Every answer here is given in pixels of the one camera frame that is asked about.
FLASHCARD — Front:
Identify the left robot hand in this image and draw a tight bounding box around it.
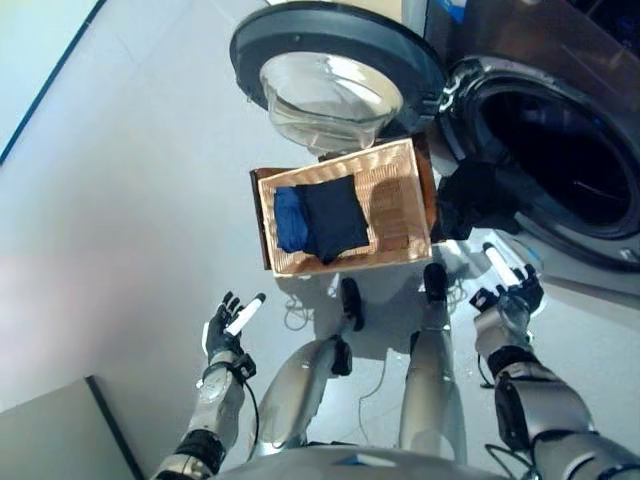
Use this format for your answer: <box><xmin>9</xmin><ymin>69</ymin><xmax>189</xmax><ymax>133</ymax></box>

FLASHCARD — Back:
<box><xmin>203</xmin><ymin>291</ymin><xmax>267</xmax><ymax>364</ymax></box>

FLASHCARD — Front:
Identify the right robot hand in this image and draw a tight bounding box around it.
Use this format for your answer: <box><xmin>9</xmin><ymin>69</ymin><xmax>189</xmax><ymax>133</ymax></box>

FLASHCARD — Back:
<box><xmin>481</xmin><ymin>241</ymin><xmax>545</xmax><ymax>327</ymax></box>

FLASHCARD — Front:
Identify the black garment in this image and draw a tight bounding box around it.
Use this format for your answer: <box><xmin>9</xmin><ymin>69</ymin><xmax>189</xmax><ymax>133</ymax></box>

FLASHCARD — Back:
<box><xmin>437</xmin><ymin>158</ymin><xmax>522</xmax><ymax>242</ymax></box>

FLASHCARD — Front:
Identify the blue garment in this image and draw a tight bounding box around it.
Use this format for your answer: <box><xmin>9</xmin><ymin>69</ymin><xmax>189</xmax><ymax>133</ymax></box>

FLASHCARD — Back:
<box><xmin>273</xmin><ymin>186</ymin><xmax>311</xmax><ymax>254</ymax></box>

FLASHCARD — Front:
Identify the grey front-load washing machine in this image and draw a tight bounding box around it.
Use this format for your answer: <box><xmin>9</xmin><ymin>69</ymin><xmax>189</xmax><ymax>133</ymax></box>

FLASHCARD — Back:
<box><xmin>424</xmin><ymin>0</ymin><xmax>640</xmax><ymax>301</ymax></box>

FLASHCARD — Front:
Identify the silver left robot leg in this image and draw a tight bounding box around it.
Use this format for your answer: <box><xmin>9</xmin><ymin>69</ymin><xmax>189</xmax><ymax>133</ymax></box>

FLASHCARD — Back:
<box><xmin>247</xmin><ymin>277</ymin><xmax>365</xmax><ymax>462</ymax></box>

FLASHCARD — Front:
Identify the rectangular wicker laundry basket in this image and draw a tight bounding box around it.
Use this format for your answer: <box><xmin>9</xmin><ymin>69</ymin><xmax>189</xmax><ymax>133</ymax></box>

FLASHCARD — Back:
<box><xmin>257</xmin><ymin>138</ymin><xmax>434</xmax><ymax>278</ymax></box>

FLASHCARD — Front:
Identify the charcoal folded garment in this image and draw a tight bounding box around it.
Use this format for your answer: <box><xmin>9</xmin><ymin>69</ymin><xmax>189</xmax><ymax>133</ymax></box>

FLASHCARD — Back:
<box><xmin>299</xmin><ymin>174</ymin><xmax>373</xmax><ymax>267</ymax></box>

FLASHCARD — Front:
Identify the grey robot torso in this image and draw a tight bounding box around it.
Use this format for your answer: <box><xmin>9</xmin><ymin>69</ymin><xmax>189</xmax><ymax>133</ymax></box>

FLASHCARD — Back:
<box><xmin>209</xmin><ymin>447</ymin><xmax>502</xmax><ymax>480</ymax></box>

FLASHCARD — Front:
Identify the blue white energy label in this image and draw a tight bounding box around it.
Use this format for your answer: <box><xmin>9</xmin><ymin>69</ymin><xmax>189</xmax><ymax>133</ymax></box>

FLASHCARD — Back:
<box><xmin>433</xmin><ymin>0</ymin><xmax>469</xmax><ymax>24</ymax></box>

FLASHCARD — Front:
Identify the round glass washer door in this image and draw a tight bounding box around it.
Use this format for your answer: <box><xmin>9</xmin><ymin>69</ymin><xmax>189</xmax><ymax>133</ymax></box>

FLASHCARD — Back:
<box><xmin>229</xmin><ymin>2</ymin><xmax>449</xmax><ymax>152</ymax></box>

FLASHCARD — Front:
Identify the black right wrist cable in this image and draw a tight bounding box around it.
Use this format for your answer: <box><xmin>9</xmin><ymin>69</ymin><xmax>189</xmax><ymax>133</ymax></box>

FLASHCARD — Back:
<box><xmin>473</xmin><ymin>348</ymin><xmax>540</xmax><ymax>472</ymax></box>

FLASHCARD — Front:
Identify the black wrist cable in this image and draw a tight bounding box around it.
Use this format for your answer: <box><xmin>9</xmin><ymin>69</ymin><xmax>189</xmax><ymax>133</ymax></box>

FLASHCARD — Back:
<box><xmin>473</xmin><ymin>348</ymin><xmax>540</xmax><ymax>472</ymax></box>
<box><xmin>241</xmin><ymin>377</ymin><xmax>262</xmax><ymax>452</ymax></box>

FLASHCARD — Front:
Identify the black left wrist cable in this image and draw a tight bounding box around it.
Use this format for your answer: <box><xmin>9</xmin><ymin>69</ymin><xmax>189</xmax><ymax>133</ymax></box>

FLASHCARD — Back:
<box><xmin>241</xmin><ymin>377</ymin><xmax>262</xmax><ymax>452</ymax></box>

